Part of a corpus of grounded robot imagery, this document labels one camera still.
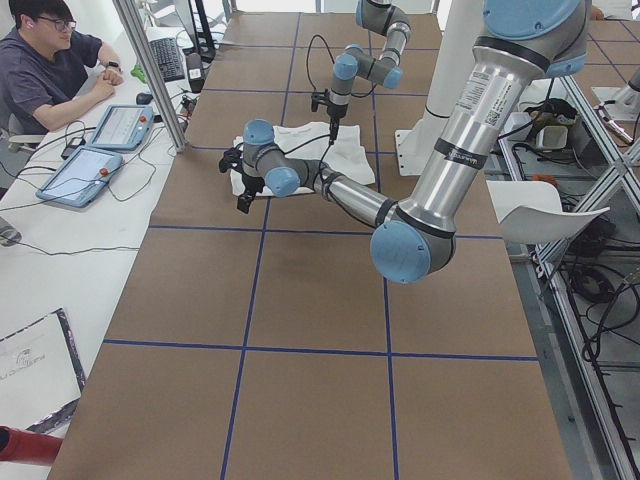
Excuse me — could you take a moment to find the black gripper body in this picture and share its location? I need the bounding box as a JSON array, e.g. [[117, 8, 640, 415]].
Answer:
[[327, 102, 348, 123], [238, 162, 265, 200]]

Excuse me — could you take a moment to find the white long-sleeve printed shirt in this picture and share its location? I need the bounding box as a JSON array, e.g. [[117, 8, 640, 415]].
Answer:
[[227, 121, 376, 199]]

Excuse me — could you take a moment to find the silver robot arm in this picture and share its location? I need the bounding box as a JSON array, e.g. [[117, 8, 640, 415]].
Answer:
[[321, 1, 411, 143], [219, 1, 591, 284]]

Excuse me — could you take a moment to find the upper blue teach pendant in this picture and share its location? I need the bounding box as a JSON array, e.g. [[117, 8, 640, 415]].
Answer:
[[88, 105, 154, 151]]

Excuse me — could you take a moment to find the blue teach pendant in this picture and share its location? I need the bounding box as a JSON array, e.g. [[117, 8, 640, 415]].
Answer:
[[36, 146, 123, 208], [88, 105, 154, 151]]

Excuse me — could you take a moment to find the black keyboard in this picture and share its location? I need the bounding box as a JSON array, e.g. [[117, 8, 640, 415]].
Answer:
[[149, 37, 185, 82]]

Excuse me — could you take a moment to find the lower blue teach pendant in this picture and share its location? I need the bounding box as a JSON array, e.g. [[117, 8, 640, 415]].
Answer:
[[36, 146, 123, 208]]

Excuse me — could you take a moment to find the seated man grey shirt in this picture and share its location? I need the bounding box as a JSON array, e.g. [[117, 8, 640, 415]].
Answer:
[[1, 1, 123, 135]]

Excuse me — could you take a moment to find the white curved panel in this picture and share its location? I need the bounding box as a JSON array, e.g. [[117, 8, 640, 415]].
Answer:
[[487, 180, 610, 245]]

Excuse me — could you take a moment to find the black camera cable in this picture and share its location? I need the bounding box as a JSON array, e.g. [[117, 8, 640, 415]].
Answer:
[[269, 127, 336, 176], [305, 33, 337, 96]]

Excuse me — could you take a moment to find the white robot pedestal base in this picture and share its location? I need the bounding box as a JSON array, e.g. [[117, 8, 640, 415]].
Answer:
[[395, 0, 484, 176]]

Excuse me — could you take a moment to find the grey aluminium frame post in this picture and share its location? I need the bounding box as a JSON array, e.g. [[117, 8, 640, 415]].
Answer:
[[112, 0, 187, 153]]

